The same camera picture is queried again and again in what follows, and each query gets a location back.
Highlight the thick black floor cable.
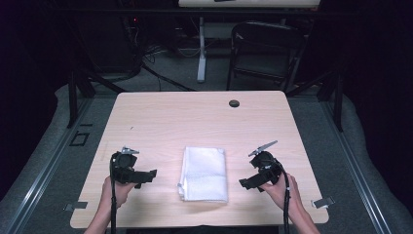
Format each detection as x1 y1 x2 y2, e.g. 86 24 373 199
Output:
140 61 197 93

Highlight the black metal stand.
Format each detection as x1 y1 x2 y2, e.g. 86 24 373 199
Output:
65 66 127 130
285 62 346 133

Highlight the black horizontal frame bar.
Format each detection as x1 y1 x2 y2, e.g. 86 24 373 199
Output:
53 7 361 18

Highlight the person's right hand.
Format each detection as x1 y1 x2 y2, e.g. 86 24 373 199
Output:
259 173 304 213

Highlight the person's left hand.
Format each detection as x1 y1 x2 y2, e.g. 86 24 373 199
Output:
100 175 138 211

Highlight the dark equipment cabinet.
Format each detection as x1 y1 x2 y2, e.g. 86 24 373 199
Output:
76 14 142 74

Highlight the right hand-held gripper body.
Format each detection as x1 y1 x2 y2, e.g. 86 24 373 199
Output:
247 139 283 185

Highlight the white desk leg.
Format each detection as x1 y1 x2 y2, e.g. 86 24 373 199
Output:
196 16 207 84

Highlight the right hand-held gripper black cable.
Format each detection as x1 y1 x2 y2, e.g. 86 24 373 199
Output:
275 161 291 234

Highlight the white mesh laundry bag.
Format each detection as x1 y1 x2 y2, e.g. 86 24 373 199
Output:
176 145 229 204

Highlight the aluminium floor rail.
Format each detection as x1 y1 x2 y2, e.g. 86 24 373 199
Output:
5 97 95 234
319 99 393 234

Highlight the gray metal table bracket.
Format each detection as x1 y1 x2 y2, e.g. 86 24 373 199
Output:
311 196 336 210
63 201 89 213

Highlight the black folding chair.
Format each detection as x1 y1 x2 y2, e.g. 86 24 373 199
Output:
226 20 307 93

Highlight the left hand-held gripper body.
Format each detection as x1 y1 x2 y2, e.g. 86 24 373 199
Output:
110 146 144 185

